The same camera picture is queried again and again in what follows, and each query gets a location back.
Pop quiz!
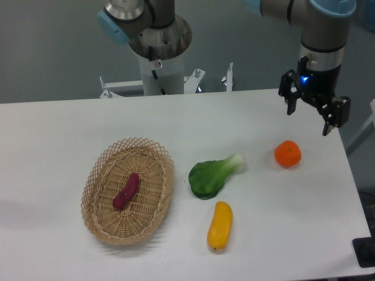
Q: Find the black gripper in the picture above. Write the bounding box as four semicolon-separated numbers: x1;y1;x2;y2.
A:
278;56;351;136

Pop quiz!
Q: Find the purple sweet potato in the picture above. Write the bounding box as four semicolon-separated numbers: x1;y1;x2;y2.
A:
112;173;139;210

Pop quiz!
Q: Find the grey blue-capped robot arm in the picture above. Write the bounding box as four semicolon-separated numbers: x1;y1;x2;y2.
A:
97;1;356;135

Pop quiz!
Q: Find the woven wicker basket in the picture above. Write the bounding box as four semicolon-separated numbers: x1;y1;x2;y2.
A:
81;138;174;246

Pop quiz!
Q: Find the orange tangerine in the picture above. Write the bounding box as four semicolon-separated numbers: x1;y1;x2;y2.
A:
274;140;302;167

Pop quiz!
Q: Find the white furniture leg right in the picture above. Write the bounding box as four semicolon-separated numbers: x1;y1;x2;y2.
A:
345;100;374;157

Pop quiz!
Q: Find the green bok choy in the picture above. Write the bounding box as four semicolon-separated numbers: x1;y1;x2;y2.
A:
188;153;246;200

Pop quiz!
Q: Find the black device at table edge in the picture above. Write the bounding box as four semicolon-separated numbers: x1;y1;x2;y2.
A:
352;237;374;268

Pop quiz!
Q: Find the yellow mango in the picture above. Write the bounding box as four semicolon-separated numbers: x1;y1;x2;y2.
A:
207;201;233;251

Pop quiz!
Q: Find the white clamp post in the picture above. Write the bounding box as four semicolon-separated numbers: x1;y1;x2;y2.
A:
221;62;234;92

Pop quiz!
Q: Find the black cable on pedestal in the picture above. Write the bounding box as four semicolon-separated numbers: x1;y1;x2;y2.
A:
148;46;168;96

